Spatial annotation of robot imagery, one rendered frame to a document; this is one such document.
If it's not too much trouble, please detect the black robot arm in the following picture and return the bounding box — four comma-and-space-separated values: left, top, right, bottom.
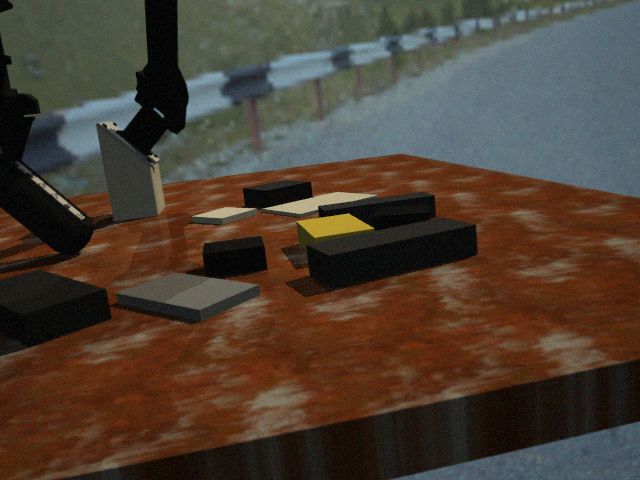
116, 0, 188, 156

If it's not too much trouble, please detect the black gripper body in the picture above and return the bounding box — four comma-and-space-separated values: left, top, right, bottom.
0, 46, 40, 119

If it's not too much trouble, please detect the dark grey controller unit with green rocker switches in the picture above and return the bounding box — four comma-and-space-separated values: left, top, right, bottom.
0, 153, 94, 256

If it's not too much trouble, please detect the yellow box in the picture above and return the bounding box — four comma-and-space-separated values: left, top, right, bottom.
296, 214, 375, 252

